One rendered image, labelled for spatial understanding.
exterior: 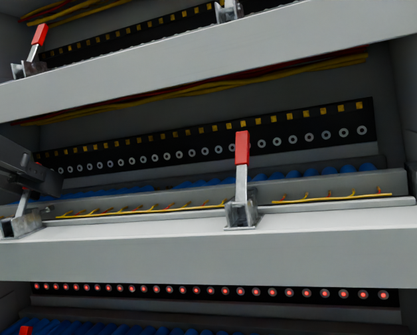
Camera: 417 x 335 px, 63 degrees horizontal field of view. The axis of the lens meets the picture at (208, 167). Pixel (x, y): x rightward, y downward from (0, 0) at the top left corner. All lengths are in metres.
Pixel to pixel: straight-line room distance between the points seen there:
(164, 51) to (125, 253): 0.20
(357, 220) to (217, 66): 0.18
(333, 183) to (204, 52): 0.17
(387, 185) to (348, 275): 0.10
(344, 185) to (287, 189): 0.05
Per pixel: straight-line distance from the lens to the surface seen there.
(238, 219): 0.31
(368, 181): 0.34
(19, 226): 0.44
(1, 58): 0.72
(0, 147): 0.38
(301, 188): 0.34
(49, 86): 0.44
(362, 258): 0.28
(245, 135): 0.32
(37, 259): 0.41
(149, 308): 0.53
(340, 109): 0.45
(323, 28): 0.32
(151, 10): 0.67
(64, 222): 0.44
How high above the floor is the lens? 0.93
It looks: 11 degrees up
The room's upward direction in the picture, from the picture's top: 2 degrees counter-clockwise
